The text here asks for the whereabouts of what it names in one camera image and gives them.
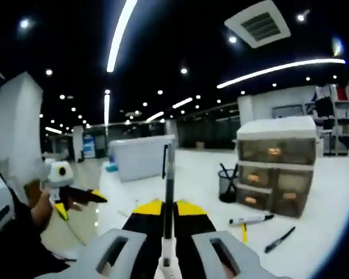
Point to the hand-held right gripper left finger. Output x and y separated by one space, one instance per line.
104 255

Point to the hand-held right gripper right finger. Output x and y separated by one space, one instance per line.
244 258

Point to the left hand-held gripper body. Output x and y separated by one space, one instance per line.
56 177

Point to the yellow black pen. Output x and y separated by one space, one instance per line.
245 232

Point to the white marker pen black cap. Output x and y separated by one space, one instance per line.
250 220

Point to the dark blue pen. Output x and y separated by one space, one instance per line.
235 175

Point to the clear gel pen black clip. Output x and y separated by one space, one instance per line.
168 186

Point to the thin black pen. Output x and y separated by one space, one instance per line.
226 170

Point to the person's left hand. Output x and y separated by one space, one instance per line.
43 209

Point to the teal tissue box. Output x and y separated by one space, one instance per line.
110 168

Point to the blue standing banner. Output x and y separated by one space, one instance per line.
88 146

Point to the person's black clothing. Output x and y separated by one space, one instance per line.
17 250

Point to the translucent white storage box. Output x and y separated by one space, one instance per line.
139 160

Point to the white square pillar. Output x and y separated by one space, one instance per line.
17 122

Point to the black mesh pen holder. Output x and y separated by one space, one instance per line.
225 193

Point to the plastic drawer cabinet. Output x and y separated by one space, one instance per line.
276 139

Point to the long ceiling light strip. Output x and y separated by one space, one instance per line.
325 61
116 43

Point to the group of ceiling spotlights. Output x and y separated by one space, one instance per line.
183 70

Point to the black monitor on shelf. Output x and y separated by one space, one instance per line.
324 107

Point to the white shelf unit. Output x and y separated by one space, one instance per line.
343 116

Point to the red box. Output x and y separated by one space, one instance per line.
342 92

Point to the ceiling air vent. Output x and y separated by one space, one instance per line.
259 24

